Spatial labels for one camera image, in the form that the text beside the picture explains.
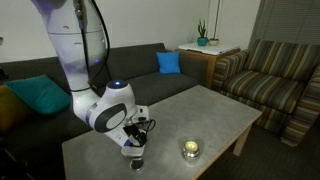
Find dark grey fabric sofa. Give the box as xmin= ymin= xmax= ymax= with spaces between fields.
xmin=0 ymin=42 xmax=209 ymax=180

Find grey window blinds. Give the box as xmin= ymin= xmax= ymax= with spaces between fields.
xmin=249 ymin=0 xmax=320 ymax=48

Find candle in silver tin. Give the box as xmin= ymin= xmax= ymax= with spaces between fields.
xmin=181 ymin=140 xmax=201 ymax=163

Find wooden side table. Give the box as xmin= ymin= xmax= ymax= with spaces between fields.
xmin=178 ymin=48 xmax=242 ymax=90

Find blue throw cushion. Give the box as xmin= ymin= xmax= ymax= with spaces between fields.
xmin=156 ymin=51 xmax=182 ymax=75

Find teal throw cushion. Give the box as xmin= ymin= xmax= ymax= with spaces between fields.
xmin=3 ymin=73 xmax=73 ymax=116

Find striped armchair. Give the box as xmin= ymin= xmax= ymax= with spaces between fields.
xmin=211 ymin=39 xmax=320 ymax=148

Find white square lid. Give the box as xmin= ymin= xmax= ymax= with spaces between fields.
xmin=120 ymin=145 xmax=146 ymax=158

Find round silver metal disc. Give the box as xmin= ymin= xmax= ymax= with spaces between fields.
xmin=128 ymin=156 xmax=145 ymax=172

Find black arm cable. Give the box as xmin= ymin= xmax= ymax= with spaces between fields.
xmin=74 ymin=0 xmax=112 ymax=92

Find plant in teal pot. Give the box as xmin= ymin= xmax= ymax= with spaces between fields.
xmin=196 ymin=18 xmax=210 ymax=47

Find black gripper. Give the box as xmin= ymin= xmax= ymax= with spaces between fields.
xmin=125 ymin=123 xmax=148 ymax=148

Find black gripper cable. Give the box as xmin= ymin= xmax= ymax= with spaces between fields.
xmin=133 ymin=118 xmax=157 ymax=148

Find wooden table leg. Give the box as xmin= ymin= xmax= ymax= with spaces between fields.
xmin=232 ymin=123 xmax=253 ymax=157

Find mustard yellow cushion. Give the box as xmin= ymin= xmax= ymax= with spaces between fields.
xmin=0 ymin=84 xmax=33 ymax=134

